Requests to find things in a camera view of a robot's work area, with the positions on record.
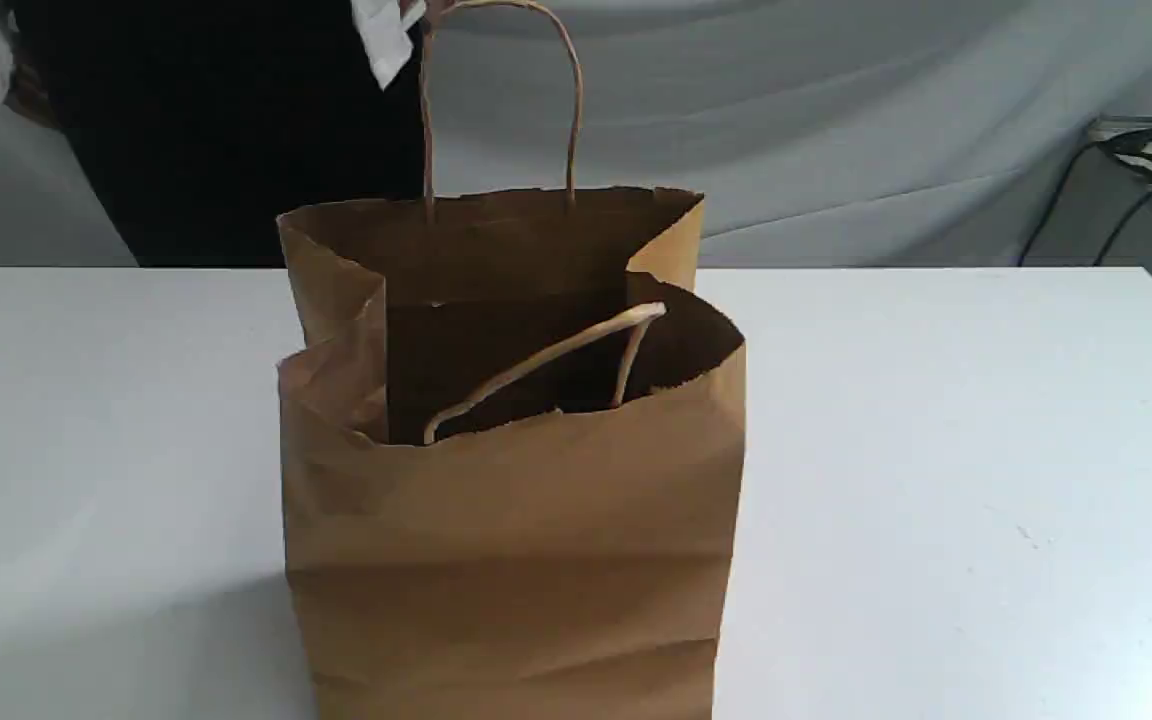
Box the person in black and white clothing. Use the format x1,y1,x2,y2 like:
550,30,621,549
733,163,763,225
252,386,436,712
0,1,447,268

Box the brown paper bag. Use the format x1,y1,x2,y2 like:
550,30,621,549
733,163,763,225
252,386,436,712
276,0,748,720

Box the black cables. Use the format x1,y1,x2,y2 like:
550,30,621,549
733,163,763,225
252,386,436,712
1018,120,1152,267

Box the grey side table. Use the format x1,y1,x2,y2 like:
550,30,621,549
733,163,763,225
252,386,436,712
1015,118,1152,276

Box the white backdrop cloth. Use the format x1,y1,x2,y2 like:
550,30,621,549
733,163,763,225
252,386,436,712
0,1,1152,266

